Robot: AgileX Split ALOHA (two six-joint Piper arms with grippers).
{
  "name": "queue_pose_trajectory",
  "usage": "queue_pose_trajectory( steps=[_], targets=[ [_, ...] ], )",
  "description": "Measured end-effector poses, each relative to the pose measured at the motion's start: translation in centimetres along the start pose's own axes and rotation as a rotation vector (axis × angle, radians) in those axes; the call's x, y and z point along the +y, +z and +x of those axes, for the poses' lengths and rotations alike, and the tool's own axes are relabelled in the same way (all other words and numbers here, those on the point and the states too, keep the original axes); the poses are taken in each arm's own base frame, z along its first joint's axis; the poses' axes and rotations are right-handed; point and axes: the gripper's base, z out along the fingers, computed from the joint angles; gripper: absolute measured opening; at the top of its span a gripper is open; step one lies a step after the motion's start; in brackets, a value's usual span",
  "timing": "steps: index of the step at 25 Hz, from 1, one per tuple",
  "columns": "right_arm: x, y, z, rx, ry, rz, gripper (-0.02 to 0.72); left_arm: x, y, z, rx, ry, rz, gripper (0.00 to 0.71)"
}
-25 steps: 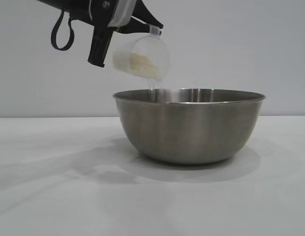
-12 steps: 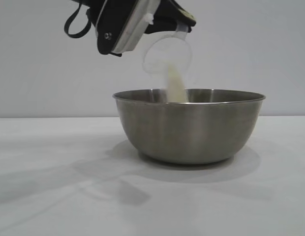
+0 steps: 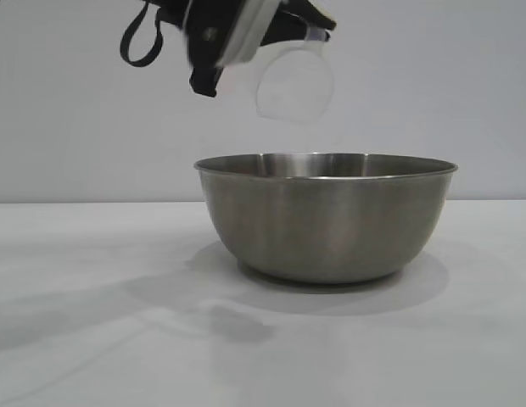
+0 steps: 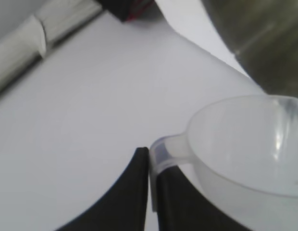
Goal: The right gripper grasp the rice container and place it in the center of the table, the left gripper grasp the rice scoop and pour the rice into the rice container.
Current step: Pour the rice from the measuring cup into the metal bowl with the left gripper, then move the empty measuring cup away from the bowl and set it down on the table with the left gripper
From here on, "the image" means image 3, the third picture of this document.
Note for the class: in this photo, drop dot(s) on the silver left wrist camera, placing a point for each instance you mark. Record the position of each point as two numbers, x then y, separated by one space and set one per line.
246 38

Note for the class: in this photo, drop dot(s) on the clear plastic measuring cup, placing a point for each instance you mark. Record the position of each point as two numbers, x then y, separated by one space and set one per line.
294 93

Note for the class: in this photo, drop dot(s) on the stainless steel mixing bowl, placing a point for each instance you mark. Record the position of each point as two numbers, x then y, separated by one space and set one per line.
322 220

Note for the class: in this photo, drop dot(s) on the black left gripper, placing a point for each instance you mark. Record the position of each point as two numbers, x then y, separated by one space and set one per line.
205 46

